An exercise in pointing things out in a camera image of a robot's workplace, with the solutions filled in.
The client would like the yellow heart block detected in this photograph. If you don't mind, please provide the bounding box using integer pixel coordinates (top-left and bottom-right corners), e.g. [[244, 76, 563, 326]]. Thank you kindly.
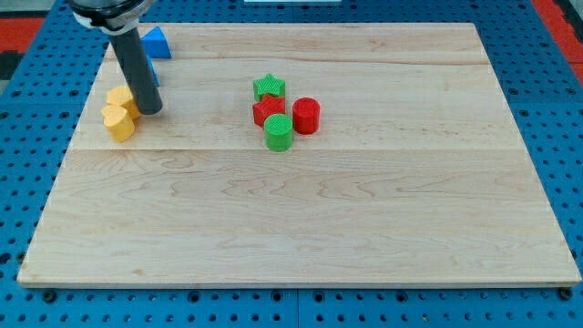
[[101, 105, 136, 143]]

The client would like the green cylinder block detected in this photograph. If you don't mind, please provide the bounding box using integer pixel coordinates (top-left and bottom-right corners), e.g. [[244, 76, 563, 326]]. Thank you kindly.
[[264, 114, 293, 152]]

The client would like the yellow hexagon block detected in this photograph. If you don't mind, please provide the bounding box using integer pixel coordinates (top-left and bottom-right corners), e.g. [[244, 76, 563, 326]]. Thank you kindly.
[[107, 86, 141, 120]]

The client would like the blue triangle block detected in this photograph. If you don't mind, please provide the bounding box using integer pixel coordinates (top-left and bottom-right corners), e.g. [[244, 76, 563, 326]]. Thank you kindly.
[[141, 26, 172, 59]]

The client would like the red cylinder block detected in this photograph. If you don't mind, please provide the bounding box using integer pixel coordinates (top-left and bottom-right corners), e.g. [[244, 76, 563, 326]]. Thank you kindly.
[[292, 97, 321, 135]]

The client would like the green star block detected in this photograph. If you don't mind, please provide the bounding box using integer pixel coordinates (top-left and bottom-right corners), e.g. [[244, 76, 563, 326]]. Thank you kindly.
[[252, 73, 286, 101]]

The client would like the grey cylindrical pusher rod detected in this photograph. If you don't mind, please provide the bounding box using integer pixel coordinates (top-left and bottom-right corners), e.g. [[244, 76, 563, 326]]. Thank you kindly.
[[109, 27, 163, 116]]

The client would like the blue block behind rod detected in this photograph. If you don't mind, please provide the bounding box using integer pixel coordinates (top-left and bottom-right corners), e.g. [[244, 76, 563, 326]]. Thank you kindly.
[[147, 55, 160, 87]]

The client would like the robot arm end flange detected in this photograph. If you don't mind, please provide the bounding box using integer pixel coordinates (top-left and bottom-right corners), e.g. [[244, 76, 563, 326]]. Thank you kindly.
[[66, 0, 156, 36]]

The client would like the red star block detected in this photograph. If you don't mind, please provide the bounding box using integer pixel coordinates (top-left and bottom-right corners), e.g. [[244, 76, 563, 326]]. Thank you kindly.
[[251, 94, 286, 127]]

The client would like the wooden board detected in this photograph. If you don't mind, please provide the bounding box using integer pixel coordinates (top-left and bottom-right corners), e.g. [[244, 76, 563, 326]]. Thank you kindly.
[[17, 23, 581, 289]]

